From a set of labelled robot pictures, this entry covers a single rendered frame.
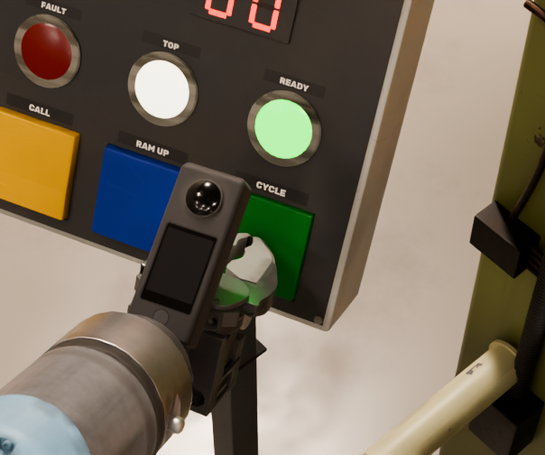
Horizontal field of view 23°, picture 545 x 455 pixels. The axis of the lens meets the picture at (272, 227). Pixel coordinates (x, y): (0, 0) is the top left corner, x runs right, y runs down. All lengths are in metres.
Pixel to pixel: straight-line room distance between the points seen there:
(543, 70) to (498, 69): 1.44
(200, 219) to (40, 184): 0.25
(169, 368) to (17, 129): 0.34
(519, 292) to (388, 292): 0.88
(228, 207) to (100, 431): 0.20
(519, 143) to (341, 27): 0.32
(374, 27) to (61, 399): 0.37
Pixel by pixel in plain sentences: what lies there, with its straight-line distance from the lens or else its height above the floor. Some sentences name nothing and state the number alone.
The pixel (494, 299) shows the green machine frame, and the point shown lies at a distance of 1.39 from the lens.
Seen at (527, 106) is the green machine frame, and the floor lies 0.96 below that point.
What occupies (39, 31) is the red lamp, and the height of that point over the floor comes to 1.10.
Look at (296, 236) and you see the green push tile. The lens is 0.99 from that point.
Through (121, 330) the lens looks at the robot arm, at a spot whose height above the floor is 1.16.
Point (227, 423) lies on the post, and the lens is 1.51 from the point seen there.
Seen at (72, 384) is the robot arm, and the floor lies 1.19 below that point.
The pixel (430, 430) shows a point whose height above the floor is 0.64.
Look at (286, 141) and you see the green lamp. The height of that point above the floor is 1.08.
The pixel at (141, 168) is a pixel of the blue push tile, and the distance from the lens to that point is 1.02.
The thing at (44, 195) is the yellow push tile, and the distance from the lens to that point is 1.07.
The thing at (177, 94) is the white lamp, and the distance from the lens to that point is 0.99.
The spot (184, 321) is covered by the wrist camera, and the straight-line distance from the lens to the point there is 0.84.
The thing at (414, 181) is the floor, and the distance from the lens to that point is 2.37.
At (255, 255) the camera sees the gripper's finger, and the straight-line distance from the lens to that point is 0.95.
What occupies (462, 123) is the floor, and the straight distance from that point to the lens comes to 2.47.
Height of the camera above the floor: 1.81
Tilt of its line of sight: 52 degrees down
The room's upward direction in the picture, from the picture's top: straight up
